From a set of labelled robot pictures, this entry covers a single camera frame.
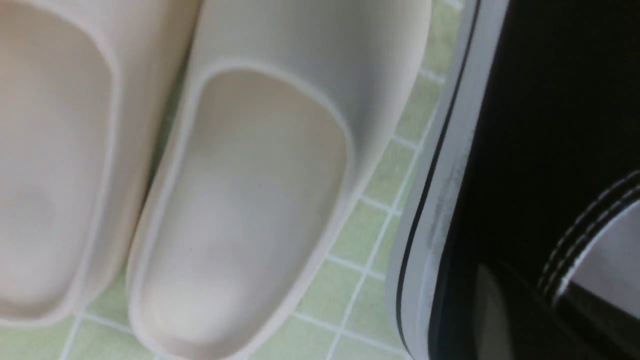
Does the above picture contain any black canvas sneaker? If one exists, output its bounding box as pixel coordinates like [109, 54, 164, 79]
[385, 0, 640, 360]

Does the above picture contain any cream slide slipper right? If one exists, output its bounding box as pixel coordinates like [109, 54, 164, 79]
[126, 0, 432, 360]

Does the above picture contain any cream slide slipper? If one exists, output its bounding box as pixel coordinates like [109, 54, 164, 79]
[0, 0, 201, 328]
[126, 0, 432, 360]

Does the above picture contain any green checkered cloth mat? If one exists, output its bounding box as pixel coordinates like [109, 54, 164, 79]
[0, 0, 466, 360]

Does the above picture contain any cream slide slipper left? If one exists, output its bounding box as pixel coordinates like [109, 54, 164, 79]
[0, 0, 201, 328]

